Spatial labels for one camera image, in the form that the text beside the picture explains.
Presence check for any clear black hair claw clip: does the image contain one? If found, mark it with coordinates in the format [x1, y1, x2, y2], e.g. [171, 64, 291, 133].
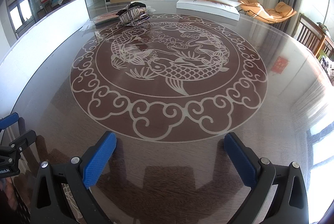
[116, 2, 150, 27]

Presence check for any wooden dining chair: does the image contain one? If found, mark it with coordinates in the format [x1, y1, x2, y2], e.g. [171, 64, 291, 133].
[293, 13, 333, 60]

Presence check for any orange lounge chair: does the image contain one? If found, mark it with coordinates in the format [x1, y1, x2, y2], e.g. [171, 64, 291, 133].
[238, 0, 297, 24]

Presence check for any white flat carton box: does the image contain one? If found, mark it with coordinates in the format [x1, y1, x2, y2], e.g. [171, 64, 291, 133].
[176, 0, 240, 21]

